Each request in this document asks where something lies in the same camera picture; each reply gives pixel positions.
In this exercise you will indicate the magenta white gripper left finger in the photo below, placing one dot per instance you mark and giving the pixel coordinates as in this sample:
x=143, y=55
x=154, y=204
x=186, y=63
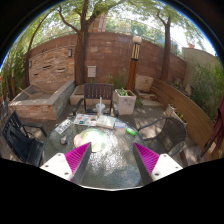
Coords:
x=70, y=166

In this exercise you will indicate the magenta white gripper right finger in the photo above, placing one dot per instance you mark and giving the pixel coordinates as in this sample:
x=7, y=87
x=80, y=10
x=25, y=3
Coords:
x=153, y=166

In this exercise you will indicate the grey computer mouse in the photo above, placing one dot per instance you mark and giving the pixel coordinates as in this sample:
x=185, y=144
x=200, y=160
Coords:
x=63, y=140

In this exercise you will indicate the round iridescent mouse pad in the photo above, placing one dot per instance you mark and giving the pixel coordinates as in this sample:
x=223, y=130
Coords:
x=96, y=137

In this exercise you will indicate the round glass patio table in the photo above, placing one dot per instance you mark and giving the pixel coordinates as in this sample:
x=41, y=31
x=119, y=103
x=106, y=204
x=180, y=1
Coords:
x=114, y=167

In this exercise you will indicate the black mesh metal chair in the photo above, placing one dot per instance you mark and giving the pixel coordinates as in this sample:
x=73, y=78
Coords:
x=165, y=135

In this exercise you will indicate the black and white card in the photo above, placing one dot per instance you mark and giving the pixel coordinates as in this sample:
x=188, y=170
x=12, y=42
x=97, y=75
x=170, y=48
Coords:
x=63, y=126

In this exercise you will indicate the green tube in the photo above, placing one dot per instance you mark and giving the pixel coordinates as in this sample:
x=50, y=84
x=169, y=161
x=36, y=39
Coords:
x=131, y=131

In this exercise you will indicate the black chair on left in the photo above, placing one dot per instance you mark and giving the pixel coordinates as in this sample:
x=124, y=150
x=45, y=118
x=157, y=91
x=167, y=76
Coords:
x=24, y=145

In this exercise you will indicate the colourful magazine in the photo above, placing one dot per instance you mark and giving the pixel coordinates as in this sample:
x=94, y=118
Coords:
x=86, y=119

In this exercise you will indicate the white book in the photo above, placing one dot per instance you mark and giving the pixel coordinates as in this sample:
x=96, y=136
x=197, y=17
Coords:
x=106, y=121

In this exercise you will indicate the small blue white packet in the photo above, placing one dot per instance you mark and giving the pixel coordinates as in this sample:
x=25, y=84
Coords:
x=121, y=125

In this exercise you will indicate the wooden curved bench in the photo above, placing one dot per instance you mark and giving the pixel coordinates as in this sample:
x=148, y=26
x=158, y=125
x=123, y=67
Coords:
x=199, y=125

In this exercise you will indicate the plastic cup with straw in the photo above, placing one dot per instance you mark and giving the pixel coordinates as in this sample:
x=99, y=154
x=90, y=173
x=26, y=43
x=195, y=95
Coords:
x=100, y=108

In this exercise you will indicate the stone raised planter bed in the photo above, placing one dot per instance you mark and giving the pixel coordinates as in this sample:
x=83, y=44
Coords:
x=46, y=101

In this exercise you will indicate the white square planter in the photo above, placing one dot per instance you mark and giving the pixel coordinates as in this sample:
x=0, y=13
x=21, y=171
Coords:
x=125, y=102

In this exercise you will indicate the dark wooden slat chair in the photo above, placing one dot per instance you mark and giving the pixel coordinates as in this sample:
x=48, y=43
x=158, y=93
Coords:
x=97, y=91

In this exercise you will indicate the white electrical box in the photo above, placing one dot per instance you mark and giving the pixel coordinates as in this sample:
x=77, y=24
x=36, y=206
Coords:
x=91, y=71

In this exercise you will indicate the large centre tree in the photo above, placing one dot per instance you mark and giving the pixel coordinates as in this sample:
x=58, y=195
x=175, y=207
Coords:
x=87, y=11

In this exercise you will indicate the right tree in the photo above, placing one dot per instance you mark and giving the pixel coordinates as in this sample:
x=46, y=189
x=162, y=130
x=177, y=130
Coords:
x=166, y=16

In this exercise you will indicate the wooden lamp post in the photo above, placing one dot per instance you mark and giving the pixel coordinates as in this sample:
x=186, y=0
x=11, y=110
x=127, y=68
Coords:
x=134, y=59

